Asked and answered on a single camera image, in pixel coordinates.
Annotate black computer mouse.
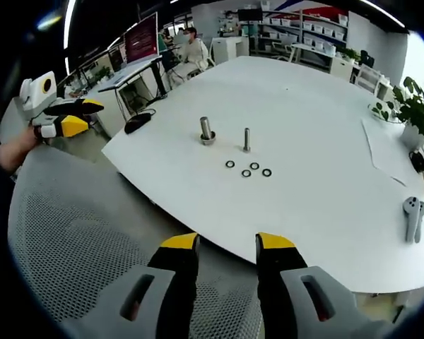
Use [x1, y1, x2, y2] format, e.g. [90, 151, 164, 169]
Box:
[124, 116, 151, 135]

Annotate grey mesh office chair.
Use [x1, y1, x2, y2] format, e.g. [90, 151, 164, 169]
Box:
[6, 144, 266, 339]

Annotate black screen on stand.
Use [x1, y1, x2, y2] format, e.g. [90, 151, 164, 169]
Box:
[237, 8, 264, 23]

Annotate white office chair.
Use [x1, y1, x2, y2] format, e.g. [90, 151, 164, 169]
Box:
[185, 58, 216, 81]

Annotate person's left hand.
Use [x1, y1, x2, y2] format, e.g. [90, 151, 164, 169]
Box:
[19, 124, 46, 153]

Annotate large computer monitor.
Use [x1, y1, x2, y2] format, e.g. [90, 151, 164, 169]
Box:
[123, 11, 160, 67]

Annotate white plant pot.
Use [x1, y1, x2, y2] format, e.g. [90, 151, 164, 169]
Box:
[400, 123, 424, 151]

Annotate large steel threaded stud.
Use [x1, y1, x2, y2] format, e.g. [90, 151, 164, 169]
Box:
[198, 117, 218, 146]

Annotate black coiled cable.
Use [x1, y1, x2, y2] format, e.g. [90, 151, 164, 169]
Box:
[408, 150, 424, 174]

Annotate grey handheld controller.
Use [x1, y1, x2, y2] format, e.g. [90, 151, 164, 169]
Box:
[403, 196, 421, 243]
[413, 201, 424, 244]

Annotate large green potted plant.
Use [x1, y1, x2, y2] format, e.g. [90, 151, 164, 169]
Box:
[391, 76, 424, 146]

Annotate green plant on cabinet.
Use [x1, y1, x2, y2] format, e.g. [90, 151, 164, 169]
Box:
[335, 47, 362, 65]

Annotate white slatted chair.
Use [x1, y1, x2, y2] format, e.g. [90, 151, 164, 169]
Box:
[354, 63, 383, 97]

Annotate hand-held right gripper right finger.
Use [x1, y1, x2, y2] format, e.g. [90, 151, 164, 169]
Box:
[254, 232, 389, 339]

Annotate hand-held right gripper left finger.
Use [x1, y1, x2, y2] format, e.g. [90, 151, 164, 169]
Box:
[88, 232, 202, 339]

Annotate storage shelf with white bins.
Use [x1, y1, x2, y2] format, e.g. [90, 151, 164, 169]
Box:
[261, 8, 350, 65]

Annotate standing desk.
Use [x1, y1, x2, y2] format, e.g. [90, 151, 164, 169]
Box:
[98, 56, 169, 121]

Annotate white paper sheet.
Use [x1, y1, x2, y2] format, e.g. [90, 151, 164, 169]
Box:
[360, 118, 424, 187]

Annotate white cabinet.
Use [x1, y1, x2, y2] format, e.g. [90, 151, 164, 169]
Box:
[209, 37, 251, 67]

